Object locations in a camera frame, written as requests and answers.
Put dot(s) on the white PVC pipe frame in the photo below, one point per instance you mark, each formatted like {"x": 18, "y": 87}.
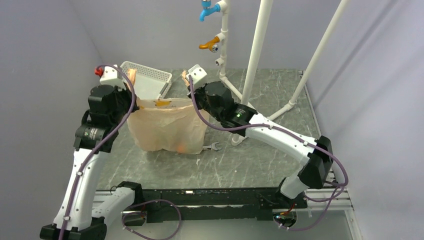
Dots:
{"x": 271, "y": 49}

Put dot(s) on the translucent orange plastic bag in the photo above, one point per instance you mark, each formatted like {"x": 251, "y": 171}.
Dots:
{"x": 170, "y": 124}

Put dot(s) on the white plastic basket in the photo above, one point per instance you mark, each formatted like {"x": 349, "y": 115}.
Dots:
{"x": 150, "y": 83}

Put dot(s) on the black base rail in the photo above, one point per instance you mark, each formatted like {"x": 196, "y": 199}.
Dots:
{"x": 260, "y": 203}

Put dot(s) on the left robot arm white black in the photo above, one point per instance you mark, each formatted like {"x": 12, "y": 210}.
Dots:
{"x": 109, "y": 106}

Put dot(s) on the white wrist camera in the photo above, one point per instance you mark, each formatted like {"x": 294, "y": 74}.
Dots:
{"x": 110, "y": 76}
{"x": 198, "y": 76}

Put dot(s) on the blue faucet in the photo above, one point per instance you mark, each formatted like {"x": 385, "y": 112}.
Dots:
{"x": 208, "y": 9}

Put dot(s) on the silver wrench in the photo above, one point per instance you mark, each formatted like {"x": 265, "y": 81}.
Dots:
{"x": 215, "y": 146}

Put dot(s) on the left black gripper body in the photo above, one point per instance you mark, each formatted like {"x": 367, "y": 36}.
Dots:
{"x": 124, "y": 99}

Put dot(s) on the orange faucet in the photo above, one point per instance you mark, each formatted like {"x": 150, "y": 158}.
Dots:
{"x": 211, "y": 45}

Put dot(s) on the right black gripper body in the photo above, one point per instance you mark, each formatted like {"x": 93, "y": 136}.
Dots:
{"x": 200, "y": 97}

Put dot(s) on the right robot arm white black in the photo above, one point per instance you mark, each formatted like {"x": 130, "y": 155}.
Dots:
{"x": 312, "y": 154}

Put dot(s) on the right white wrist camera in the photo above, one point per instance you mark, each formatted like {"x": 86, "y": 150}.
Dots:
{"x": 198, "y": 76}

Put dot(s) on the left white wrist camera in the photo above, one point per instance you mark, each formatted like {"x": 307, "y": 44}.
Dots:
{"x": 110, "y": 76}

